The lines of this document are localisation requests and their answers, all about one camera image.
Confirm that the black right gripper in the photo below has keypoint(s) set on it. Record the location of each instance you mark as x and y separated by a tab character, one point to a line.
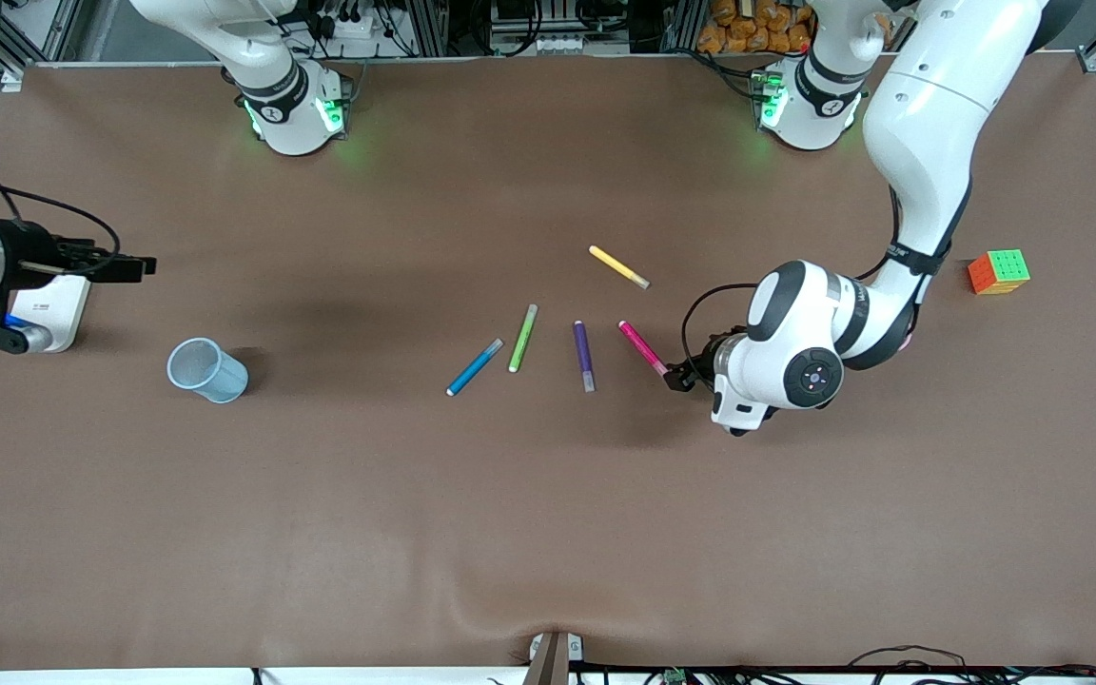
29	258

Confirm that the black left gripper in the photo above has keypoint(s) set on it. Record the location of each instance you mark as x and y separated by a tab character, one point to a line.
703	369

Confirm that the pink marker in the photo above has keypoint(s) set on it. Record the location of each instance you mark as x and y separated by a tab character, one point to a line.
641	347

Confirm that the blue marker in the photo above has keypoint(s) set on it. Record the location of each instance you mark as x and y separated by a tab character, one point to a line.
474	367

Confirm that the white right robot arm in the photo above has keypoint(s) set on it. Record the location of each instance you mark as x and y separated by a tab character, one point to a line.
272	105

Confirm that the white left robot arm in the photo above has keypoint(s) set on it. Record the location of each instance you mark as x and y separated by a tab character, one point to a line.
929	124

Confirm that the purple marker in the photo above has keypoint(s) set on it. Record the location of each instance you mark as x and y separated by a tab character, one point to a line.
583	352

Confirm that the yellow marker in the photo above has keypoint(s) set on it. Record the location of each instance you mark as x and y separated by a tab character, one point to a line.
616	265

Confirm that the green marker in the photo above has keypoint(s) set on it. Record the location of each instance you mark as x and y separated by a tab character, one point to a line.
523	339

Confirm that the blue mesh cup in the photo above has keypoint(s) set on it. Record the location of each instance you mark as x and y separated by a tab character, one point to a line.
225	381

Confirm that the small green circuit board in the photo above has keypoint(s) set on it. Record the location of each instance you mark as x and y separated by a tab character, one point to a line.
674	677

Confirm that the metal table edge clamp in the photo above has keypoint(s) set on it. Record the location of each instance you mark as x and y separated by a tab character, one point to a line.
553	661

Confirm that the colourful puzzle cube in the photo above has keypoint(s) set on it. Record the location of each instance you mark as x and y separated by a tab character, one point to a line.
1000	271

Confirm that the white power strip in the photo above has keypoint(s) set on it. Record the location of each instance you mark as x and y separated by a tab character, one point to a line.
358	29

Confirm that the white socket bar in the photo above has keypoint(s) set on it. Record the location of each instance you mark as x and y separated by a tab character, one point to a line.
557	44

